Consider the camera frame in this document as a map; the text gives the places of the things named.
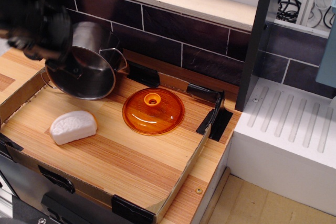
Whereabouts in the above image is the black tape front corner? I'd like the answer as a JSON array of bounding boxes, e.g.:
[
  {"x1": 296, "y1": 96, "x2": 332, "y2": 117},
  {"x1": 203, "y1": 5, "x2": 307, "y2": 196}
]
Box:
[{"x1": 111, "y1": 195, "x2": 156, "y2": 224}]

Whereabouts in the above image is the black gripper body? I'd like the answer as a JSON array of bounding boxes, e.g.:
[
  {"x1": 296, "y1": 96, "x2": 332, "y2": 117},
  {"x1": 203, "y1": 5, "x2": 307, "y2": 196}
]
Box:
[{"x1": 1, "y1": 0, "x2": 72, "y2": 62}]

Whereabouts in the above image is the black tape left edge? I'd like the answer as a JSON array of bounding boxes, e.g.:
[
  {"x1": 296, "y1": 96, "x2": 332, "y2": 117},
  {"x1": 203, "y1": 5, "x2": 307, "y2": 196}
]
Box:
[{"x1": 1, "y1": 133, "x2": 24, "y2": 161}]

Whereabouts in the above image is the cardboard fence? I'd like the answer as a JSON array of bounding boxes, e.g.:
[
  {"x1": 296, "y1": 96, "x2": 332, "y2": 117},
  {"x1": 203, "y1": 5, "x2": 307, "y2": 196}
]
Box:
[{"x1": 1, "y1": 53, "x2": 214, "y2": 223}]

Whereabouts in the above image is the teal grey box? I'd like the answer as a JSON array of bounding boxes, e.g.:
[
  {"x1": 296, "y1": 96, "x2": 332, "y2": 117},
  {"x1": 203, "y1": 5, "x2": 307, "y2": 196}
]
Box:
[{"x1": 316, "y1": 21, "x2": 336, "y2": 88}]

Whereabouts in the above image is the black tape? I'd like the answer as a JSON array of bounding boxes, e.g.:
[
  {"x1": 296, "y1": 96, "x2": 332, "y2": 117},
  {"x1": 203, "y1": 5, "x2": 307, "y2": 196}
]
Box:
[
  {"x1": 38, "y1": 165, "x2": 76, "y2": 194},
  {"x1": 127, "y1": 61, "x2": 160, "y2": 88}
]

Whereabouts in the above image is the black tape at back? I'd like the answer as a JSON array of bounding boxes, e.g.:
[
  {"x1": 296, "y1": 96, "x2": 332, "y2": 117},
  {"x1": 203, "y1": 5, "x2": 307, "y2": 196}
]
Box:
[{"x1": 127, "y1": 61, "x2": 160, "y2": 88}]

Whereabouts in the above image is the dark grey vertical post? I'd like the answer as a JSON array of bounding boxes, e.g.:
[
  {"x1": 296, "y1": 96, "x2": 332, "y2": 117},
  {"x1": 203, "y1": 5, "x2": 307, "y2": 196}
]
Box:
[{"x1": 235, "y1": 0, "x2": 279, "y2": 112}]

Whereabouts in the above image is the black tape corner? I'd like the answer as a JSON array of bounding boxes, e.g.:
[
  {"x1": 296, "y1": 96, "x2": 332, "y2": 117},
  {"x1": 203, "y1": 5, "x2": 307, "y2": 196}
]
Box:
[
  {"x1": 186, "y1": 83, "x2": 233, "y2": 142},
  {"x1": 111, "y1": 195, "x2": 156, "y2": 224}
]

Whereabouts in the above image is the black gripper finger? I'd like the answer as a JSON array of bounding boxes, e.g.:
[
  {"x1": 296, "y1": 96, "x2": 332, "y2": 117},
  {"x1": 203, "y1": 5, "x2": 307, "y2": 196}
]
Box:
[{"x1": 47, "y1": 56, "x2": 83, "y2": 79}]

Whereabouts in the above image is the black tape right corner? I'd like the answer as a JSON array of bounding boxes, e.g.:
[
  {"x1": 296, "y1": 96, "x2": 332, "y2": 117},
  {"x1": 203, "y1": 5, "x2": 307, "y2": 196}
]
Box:
[{"x1": 186, "y1": 83, "x2": 233, "y2": 142}]

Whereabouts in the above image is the black tape front left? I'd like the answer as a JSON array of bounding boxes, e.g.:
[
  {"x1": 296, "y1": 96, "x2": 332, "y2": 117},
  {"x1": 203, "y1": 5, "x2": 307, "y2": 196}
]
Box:
[{"x1": 38, "y1": 165, "x2": 76, "y2": 194}]

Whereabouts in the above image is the stainless steel pot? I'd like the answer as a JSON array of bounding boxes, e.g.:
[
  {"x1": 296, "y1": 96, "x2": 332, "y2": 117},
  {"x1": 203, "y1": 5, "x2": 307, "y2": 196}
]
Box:
[{"x1": 45, "y1": 22, "x2": 128, "y2": 100}]

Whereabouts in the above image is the white drainboard sink unit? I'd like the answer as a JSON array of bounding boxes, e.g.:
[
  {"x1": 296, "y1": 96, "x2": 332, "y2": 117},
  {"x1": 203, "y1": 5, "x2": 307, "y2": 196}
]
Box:
[{"x1": 227, "y1": 79, "x2": 335, "y2": 215}]

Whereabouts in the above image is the black base bracket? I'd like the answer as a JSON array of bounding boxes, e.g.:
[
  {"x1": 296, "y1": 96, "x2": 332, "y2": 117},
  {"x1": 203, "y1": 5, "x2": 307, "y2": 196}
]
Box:
[{"x1": 41, "y1": 192, "x2": 116, "y2": 223}]

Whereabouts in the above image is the brass screw in countertop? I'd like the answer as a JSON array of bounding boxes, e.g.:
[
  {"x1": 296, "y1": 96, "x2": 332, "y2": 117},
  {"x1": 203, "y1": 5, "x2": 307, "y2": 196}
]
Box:
[{"x1": 195, "y1": 188, "x2": 203, "y2": 194}]

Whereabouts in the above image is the white toy bread slice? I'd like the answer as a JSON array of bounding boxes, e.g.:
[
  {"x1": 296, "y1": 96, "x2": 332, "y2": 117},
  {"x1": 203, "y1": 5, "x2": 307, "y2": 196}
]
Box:
[{"x1": 49, "y1": 110, "x2": 98, "y2": 145}]

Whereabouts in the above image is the orange glass pot lid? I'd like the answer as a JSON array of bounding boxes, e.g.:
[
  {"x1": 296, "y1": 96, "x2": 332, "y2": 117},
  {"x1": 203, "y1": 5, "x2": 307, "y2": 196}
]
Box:
[{"x1": 122, "y1": 88, "x2": 185, "y2": 135}]

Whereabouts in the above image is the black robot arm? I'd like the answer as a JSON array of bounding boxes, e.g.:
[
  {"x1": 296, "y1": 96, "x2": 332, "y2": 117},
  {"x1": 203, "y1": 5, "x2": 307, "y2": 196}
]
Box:
[{"x1": 1, "y1": 0, "x2": 82, "y2": 78}]

